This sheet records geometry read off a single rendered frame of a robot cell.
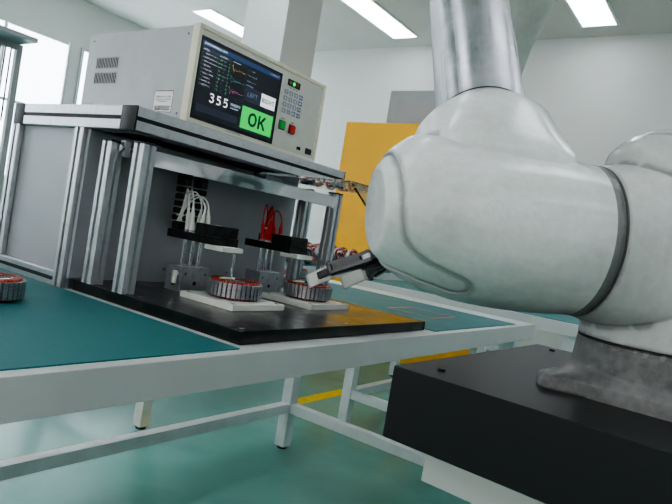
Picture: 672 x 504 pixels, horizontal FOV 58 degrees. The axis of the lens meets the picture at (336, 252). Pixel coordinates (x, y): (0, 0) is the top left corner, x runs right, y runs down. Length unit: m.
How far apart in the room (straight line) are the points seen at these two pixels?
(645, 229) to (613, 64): 6.12
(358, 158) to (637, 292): 4.78
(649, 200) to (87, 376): 0.61
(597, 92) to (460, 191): 6.13
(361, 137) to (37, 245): 4.18
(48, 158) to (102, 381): 0.75
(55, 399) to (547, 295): 0.52
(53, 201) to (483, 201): 1.02
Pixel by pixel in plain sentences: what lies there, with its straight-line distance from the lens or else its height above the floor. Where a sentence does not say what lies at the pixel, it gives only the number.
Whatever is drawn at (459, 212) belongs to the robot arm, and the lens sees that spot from 0.53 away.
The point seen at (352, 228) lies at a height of 1.02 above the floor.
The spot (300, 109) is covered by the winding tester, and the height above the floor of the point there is 1.24.
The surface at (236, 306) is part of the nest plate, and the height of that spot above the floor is 0.78.
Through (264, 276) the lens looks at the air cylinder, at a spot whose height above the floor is 0.81.
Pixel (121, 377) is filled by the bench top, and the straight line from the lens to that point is 0.77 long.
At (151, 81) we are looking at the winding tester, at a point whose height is 1.20.
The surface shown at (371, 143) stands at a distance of 5.28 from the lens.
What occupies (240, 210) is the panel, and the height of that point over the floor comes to 0.96.
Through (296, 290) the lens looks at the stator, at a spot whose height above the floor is 0.80.
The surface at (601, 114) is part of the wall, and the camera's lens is 6.57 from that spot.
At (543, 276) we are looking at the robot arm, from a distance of 0.57.
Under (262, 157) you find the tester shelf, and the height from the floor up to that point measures 1.09.
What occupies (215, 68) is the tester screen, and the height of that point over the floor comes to 1.24.
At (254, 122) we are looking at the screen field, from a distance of 1.42.
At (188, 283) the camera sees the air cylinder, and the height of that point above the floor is 0.79.
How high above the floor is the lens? 0.94
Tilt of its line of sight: 2 degrees down
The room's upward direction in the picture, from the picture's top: 9 degrees clockwise
